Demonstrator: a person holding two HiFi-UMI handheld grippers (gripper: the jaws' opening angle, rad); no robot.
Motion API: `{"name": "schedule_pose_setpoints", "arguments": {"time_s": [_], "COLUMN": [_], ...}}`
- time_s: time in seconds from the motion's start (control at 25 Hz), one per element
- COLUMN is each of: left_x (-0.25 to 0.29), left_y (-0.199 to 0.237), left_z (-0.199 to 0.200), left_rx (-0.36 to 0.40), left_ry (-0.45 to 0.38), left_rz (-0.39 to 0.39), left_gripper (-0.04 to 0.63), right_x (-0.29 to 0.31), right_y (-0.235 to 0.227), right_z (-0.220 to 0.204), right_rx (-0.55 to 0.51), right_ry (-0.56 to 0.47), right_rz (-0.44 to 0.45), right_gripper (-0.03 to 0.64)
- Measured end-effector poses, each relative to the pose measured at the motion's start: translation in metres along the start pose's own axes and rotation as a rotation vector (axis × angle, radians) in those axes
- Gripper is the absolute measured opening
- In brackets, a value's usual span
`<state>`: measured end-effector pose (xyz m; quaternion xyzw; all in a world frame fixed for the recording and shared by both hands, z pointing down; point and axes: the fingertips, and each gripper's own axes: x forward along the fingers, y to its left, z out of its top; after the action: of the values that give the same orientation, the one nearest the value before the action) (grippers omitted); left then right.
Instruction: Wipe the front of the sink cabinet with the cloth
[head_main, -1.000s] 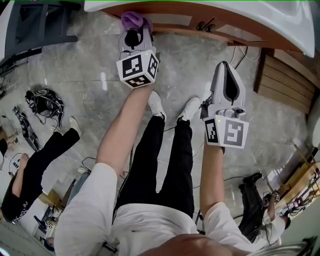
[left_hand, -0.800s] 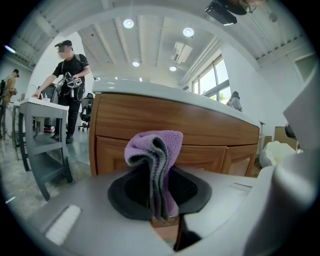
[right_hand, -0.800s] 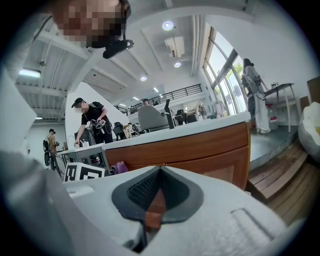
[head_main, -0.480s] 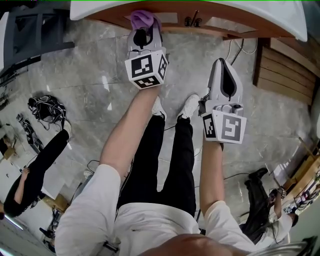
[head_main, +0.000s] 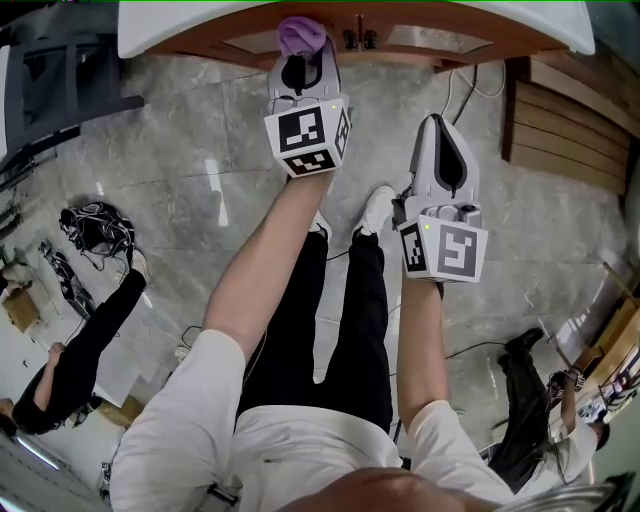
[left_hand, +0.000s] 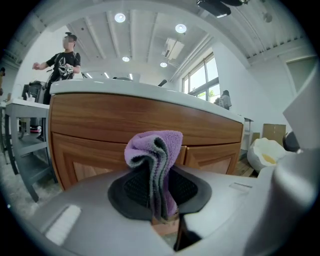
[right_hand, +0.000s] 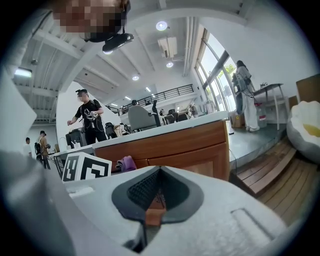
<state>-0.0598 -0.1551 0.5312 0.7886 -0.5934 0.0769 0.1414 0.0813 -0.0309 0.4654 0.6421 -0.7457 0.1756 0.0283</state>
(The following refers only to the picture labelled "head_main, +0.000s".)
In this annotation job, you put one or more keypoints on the person's own face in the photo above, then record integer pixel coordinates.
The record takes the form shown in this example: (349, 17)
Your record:
(390, 492)

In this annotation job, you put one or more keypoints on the cardboard box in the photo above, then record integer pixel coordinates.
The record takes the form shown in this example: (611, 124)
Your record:
(20, 310)

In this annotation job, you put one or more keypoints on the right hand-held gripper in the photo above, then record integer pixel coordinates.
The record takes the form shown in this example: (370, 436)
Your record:
(455, 250)

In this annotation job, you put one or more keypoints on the person's right forearm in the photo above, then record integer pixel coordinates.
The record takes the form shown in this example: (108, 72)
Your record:
(422, 350)

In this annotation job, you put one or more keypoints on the white vanity basin top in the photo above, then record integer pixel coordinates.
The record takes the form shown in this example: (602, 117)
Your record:
(150, 25)

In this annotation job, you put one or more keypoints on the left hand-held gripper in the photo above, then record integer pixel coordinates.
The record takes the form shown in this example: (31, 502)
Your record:
(300, 132)

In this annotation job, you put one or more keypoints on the person's black trousers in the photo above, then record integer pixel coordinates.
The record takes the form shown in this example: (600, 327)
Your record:
(350, 325)

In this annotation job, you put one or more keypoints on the wooden slat panel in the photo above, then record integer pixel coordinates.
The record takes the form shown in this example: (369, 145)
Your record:
(565, 130)

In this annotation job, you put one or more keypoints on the wooden side table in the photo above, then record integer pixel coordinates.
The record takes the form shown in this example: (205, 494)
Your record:
(615, 335)

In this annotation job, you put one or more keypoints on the black white patterned bag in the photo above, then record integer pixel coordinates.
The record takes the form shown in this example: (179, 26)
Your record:
(97, 227)

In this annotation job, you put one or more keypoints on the person's white t-shirt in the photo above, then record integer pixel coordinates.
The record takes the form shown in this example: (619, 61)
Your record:
(175, 425)

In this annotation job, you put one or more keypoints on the person's left forearm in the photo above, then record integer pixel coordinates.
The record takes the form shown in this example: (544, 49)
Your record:
(270, 260)

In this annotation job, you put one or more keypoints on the purple cloth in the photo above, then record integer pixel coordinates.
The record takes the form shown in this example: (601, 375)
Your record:
(300, 35)

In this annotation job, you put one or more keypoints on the white top dark frame table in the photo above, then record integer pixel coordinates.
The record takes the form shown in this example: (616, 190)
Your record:
(50, 75)

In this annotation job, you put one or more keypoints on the wooden vanity cabinet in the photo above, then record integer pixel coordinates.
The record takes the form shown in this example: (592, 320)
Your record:
(525, 42)

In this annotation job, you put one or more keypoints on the cluttered display rack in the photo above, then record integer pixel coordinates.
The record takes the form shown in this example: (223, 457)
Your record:
(620, 390)

